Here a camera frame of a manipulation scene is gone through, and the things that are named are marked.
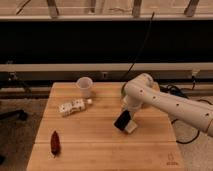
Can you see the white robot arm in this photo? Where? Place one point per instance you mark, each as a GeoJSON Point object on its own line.
{"type": "Point", "coordinates": [194, 113]}

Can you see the black eraser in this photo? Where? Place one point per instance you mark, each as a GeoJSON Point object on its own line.
{"type": "Point", "coordinates": [122, 120]}

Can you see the white sponge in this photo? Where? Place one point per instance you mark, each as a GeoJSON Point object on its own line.
{"type": "Point", "coordinates": [131, 126]}

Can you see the crushed white plastic bottle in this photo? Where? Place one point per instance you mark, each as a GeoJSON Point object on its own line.
{"type": "Point", "coordinates": [74, 106]}

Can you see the translucent plastic cup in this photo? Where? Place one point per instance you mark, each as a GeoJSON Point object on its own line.
{"type": "Point", "coordinates": [85, 84]}

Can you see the dark red chili pepper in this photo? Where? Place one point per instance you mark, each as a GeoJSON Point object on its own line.
{"type": "Point", "coordinates": [55, 144]}

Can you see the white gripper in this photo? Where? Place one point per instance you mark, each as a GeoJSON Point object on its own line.
{"type": "Point", "coordinates": [131, 106]}

